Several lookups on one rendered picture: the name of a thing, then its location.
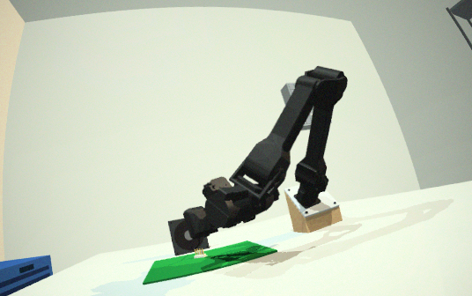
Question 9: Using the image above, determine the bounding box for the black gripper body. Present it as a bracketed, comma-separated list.
[183, 206, 255, 239]

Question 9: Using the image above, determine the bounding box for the grey square computer fan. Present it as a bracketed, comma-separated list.
[168, 218, 210, 256]

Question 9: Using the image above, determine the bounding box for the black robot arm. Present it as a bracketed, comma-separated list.
[203, 66, 348, 228]

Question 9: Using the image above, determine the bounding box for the green circuit board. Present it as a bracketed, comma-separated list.
[143, 240, 277, 285]

